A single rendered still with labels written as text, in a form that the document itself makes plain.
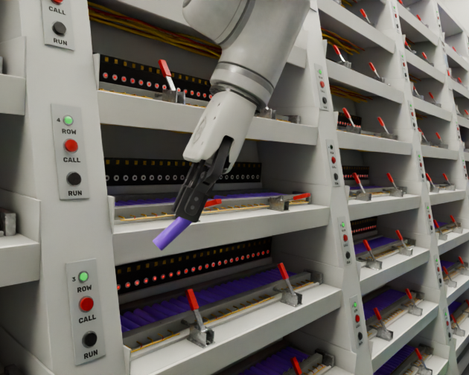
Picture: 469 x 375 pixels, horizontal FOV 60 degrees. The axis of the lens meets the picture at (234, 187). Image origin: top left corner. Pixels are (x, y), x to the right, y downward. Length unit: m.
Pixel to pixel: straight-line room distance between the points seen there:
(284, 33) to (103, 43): 0.46
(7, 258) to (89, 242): 0.10
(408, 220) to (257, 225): 0.99
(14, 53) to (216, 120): 0.27
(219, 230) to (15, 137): 0.35
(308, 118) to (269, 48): 0.54
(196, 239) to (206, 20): 0.34
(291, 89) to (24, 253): 0.79
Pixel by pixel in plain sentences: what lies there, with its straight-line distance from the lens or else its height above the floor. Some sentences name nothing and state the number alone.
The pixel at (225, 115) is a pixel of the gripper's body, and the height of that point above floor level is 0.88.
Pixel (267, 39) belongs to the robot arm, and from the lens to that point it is 0.55.
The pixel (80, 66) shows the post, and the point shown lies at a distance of 0.61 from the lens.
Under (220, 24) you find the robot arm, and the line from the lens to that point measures 0.54.
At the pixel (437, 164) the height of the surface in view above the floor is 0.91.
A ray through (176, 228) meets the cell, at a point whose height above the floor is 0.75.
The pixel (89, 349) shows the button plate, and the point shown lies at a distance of 0.57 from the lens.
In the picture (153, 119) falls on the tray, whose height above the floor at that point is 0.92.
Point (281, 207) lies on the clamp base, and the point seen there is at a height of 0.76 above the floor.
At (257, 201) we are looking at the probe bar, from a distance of 0.88.
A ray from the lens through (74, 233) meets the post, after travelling 0.55.
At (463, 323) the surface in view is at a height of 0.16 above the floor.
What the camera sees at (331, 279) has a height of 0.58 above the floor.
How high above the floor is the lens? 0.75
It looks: 5 degrees up
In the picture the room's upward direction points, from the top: 7 degrees counter-clockwise
